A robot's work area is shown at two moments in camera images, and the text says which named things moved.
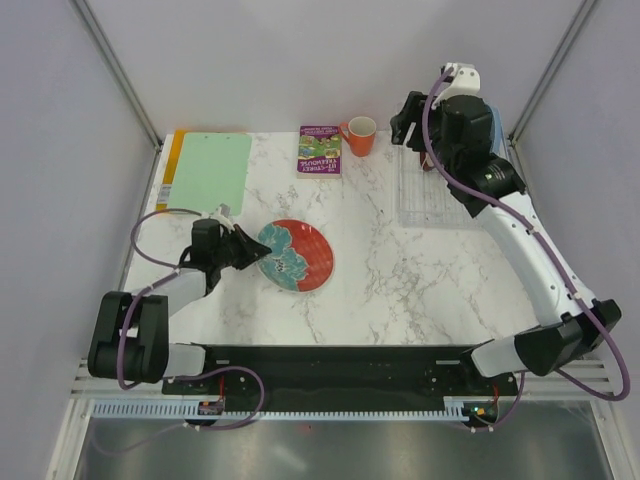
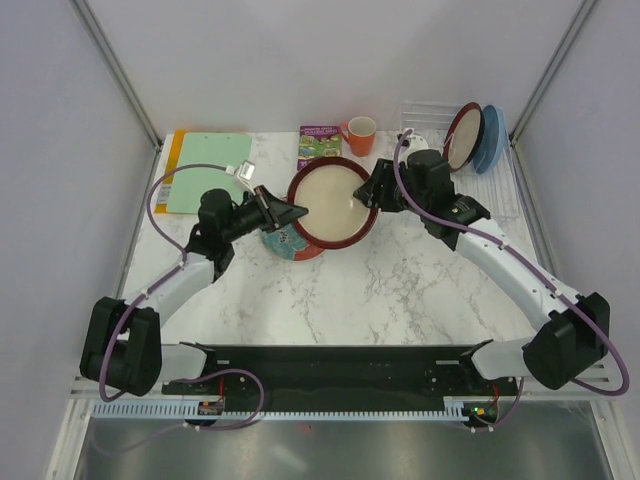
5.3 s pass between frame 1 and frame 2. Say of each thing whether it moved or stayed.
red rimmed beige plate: moved
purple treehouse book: stayed
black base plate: stayed
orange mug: stayed
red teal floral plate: moved
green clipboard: stayed
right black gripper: moved
